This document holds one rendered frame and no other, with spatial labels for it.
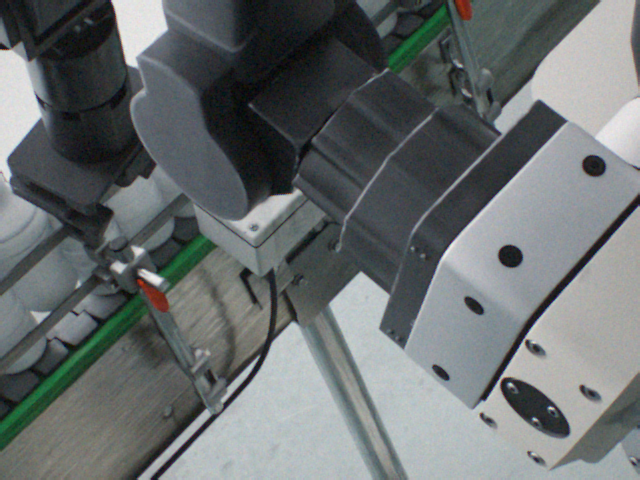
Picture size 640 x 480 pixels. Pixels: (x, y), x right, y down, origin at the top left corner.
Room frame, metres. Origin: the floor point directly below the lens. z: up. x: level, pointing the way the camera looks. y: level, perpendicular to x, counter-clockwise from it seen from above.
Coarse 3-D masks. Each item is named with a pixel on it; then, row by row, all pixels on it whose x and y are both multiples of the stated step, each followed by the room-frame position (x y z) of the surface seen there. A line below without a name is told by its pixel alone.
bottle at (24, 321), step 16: (0, 304) 0.94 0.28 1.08; (16, 304) 0.95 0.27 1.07; (0, 320) 0.93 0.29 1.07; (16, 320) 0.94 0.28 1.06; (32, 320) 0.95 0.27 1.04; (0, 336) 0.93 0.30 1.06; (16, 336) 0.93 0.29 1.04; (0, 352) 0.93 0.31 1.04; (32, 352) 0.94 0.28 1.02; (16, 368) 0.93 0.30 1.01
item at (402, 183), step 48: (384, 96) 0.46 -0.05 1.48; (336, 144) 0.45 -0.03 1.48; (384, 144) 0.44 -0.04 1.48; (432, 144) 0.43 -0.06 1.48; (480, 144) 0.42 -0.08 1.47; (528, 144) 0.40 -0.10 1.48; (336, 192) 0.44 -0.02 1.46; (384, 192) 0.42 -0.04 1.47; (432, 192) 0.41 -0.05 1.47; (480, 192) 0.39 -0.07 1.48; (384, 240) 0.41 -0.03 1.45; (432, 240) 0.38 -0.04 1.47; (384, 288) 0.42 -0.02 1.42
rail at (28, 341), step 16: (400, 0) 1.19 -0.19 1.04; (384, 16) 1.18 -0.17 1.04; (112, 192) 1.00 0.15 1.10; (176, 208) 1.02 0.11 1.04; (160, 224) 1.01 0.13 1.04; (48, 240) 0.96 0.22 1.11; (144, 240) 1.00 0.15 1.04; (32, 256) 0.95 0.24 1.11; (16, 272) 0.94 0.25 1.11; (0, 288) 0.93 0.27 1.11; (80, 288) 0.96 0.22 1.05; (64, 304) 0.95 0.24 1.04; (48, 320) 0.94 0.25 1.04; (32, 336) 0.93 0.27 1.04; (16, 352) 0.92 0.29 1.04; (0, 368) 0.91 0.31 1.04
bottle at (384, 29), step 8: (360, 0) 1.19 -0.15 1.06; (368, 0) 1.19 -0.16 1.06; (376, 0) 1.19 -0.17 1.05; (384, 0) 1.20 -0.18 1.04; (368, 8) 1.19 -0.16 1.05; (376, 8) 1.19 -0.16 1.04; (368, 16) 1.19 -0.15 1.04; (392, 16) 1.20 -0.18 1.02; (384, 24) 1.19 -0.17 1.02; (392, 24) 1.20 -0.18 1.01; (384, 32) 1.19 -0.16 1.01
